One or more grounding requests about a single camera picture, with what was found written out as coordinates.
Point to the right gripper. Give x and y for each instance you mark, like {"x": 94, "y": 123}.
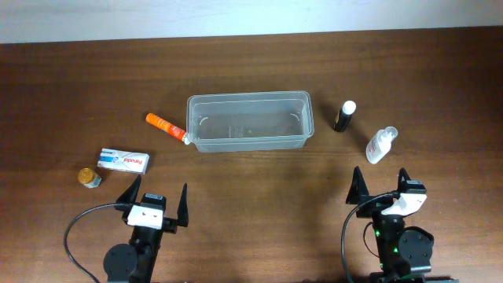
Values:
{"x": 354, "y": 197}

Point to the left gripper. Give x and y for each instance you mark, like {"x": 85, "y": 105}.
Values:
{"x": 170, "y": 224}

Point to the white spray bottle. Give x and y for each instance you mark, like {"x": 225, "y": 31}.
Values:
{"x": 380, "y": 144}

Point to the white Panadol box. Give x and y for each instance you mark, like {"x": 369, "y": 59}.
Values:
{"x": 117, "y": 160}

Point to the small gold-lid jar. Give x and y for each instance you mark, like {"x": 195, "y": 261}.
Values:
{"x": 89, "y": 178}

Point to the black bottle white cap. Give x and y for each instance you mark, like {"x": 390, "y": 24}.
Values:
{"x": 344, "y": 116}

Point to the orange tablet tube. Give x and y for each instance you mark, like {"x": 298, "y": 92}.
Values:
{"x": 168, "y": 127}

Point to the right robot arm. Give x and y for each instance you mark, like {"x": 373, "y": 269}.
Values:
{"x": 404, "y": 251}

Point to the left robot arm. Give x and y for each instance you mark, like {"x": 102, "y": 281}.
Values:
{"x": 135, "y": 260}

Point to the clear plastic container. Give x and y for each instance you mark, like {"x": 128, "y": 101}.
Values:
{"x": 249, "y": 121}

